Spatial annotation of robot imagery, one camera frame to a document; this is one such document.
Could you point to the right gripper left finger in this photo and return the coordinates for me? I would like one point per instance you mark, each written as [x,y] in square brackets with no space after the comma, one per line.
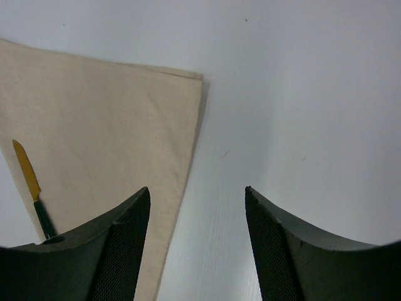
[99,260]

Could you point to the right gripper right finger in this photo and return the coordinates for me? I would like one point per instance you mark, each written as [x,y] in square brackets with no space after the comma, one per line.
[296,260]

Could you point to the gold knife black handle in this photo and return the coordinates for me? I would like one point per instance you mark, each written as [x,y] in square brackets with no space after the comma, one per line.
[45,222]

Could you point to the beige cloth napkin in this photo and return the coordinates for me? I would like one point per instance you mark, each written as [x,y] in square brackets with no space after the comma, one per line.
[95,132]

